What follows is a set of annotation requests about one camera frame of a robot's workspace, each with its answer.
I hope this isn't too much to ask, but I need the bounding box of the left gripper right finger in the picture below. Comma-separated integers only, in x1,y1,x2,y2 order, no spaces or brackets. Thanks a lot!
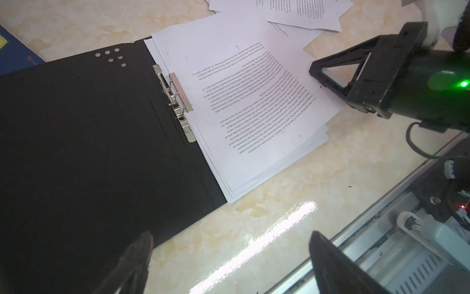
309,231,389,294

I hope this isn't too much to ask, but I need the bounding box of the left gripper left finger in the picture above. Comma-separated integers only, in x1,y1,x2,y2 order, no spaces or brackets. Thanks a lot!
92,231,154,294

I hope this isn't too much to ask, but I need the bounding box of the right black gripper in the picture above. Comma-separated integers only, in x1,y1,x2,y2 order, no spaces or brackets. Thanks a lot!
309,22,428,119

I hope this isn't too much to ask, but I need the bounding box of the text paper sheet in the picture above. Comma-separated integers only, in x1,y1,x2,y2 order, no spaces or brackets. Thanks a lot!
208,0,353,49

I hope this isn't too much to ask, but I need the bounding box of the red folder black inside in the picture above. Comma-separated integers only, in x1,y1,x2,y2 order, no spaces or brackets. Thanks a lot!
1,40,226,294

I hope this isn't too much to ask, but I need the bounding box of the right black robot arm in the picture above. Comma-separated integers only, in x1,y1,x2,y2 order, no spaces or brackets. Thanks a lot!
309,1,470,132

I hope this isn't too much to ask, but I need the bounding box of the blue booklet yellow label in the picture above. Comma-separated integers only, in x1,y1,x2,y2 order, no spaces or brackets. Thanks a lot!
0,26,45,75

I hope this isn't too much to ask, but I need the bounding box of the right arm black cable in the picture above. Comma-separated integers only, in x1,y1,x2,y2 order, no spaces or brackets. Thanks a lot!
405,121,456,160

